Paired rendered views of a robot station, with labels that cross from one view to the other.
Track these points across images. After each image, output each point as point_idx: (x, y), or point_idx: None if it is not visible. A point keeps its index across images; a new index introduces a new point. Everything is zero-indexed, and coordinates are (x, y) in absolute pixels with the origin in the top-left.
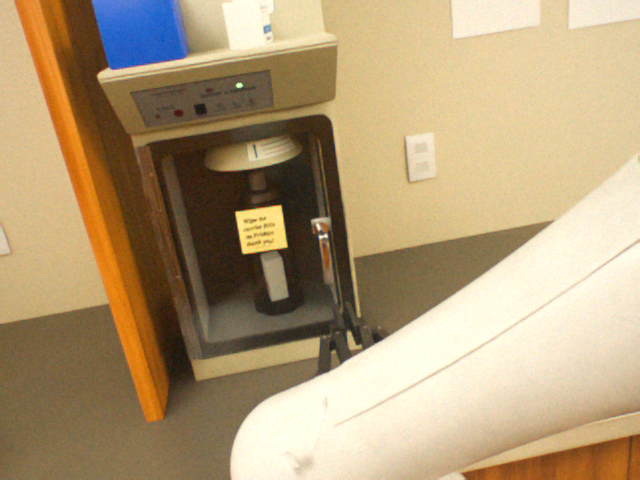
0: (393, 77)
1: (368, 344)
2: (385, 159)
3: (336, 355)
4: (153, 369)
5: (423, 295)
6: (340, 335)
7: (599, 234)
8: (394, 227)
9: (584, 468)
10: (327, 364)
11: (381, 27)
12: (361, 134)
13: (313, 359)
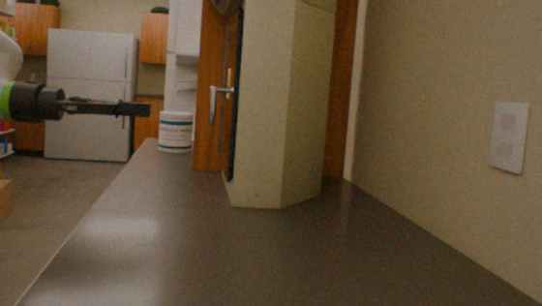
0: (501, 20)
1: (99, 102)
2: (474, 125)
3: (226, 199)
4: (201, 143)
5: (317, 236)
6: (115, 102)
7: None
8: (466, 220)
9: None
10: (93, 100)
11: None
12: (461, 87)
13: (225, 195)
